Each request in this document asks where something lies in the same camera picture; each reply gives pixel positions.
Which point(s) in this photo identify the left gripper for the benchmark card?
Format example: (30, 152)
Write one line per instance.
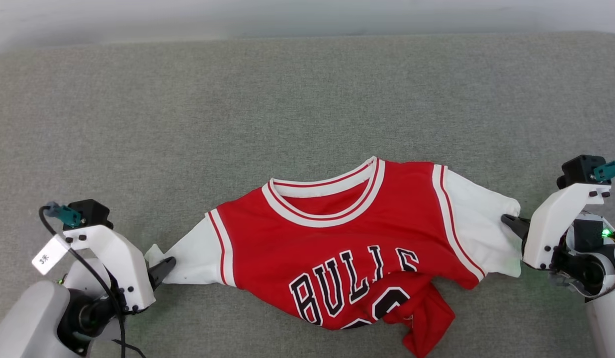
(86, 313)

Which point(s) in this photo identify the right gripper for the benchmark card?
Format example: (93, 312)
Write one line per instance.
(585, 263)

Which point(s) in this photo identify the red Bulls basketball jersey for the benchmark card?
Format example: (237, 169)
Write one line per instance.
(347, 238)

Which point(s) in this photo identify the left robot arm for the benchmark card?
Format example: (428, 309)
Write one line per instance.
(24, 323)

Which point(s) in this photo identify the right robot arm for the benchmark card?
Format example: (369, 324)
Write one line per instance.
(610, 323)

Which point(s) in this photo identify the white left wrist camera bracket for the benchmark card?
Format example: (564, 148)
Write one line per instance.
(123, 268)

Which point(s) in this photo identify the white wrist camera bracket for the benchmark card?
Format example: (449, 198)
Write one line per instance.
(556, 223)
(123, 268)

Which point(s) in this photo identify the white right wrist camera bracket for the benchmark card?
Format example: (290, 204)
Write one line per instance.
(556, 223)

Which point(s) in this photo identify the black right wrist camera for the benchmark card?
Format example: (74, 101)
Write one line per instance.
(580, 170)

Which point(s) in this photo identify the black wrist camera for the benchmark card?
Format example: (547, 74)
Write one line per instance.
(580, 170)
(91, 213)

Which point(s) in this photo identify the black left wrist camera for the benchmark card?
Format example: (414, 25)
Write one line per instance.
(91, 213)

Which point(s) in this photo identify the teal right camera connector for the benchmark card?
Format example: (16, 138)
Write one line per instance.
(609, 170)

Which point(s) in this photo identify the teal camera connector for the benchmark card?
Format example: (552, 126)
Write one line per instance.
(609, 170)
(63, 214)

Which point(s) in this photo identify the teal left camera connector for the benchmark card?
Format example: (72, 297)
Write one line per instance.
(63, 214)

